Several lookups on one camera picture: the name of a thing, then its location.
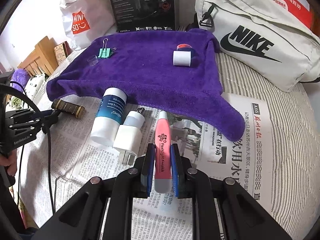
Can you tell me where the pink highlighter pen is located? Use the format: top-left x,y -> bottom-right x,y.
154,111 -> 172,194

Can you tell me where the brown gold tube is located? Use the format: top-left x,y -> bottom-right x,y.
52,99 -> 85,119

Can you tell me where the white wall charger plug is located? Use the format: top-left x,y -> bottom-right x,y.
113,125 -> 142,165

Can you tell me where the white blue bottle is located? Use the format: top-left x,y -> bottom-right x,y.
90,87 -> 127,146

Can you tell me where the person's left hand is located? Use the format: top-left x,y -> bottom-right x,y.
0,151 -> 17,177

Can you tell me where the newspaper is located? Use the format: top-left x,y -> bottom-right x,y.
20,94 -> 272,239

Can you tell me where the patterned notebook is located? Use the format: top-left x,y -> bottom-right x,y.
54,41 -> 72,65

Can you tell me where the clear small cup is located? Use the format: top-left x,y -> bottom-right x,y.
87,55 -> 99,66

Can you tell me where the teal binder clip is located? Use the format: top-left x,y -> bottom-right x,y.
98,38 -> 117,59

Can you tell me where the purple towel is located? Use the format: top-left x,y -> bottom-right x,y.
47,29 -> 245,141

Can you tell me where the white Miniso plastic bag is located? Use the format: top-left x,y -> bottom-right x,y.
59,0 -> 115,50

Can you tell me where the red blue eraser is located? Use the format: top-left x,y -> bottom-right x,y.
176,43 -> 192,51

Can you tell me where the black headset box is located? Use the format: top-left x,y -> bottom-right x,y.
110,0 -> 177,33

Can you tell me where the white Nike bag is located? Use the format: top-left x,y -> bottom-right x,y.
195,0 -> 319,92

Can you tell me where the black cable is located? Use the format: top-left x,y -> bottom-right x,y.
0,81 -> 57,214

